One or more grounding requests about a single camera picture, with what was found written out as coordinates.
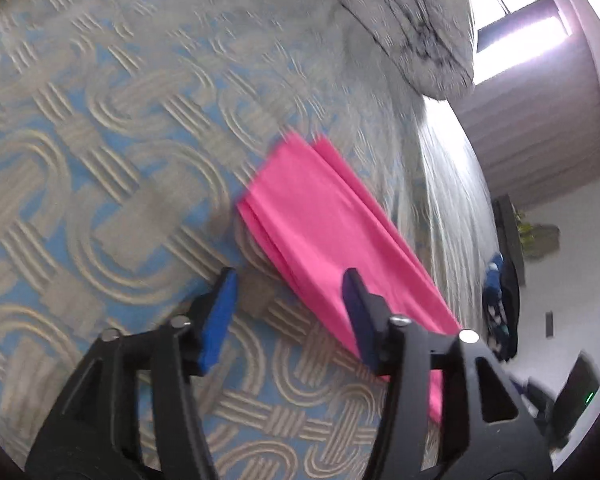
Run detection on blue beige patterned bedspread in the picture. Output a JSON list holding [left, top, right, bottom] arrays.
[[0, 0, 496, 479]]

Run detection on black folded clothing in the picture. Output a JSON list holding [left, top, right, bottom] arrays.
[[500, 259, 520, 362]]

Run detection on beige curtain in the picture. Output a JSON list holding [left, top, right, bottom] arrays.
[[452, 34, 600, 208]]

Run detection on dark wall shelf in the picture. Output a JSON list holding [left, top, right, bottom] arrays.
[[492, 194, 526, 287]]

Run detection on window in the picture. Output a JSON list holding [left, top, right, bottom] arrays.
[[469, 0, 572, 84]]

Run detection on pink pants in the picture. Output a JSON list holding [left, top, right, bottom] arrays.
[[236, 131, 463, 426]]

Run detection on green decor on shelf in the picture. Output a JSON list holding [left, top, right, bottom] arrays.
[[514, 209, 560, 261]]

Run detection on navy white patterned clothing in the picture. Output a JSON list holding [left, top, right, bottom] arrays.
[[482, 252, 510, 361]]

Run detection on grey patterned duvet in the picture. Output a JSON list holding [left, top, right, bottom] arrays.
[[338, 0, 477, 101]]

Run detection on wall socket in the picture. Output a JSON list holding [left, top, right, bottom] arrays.
[[545, 311, 555, 339]]

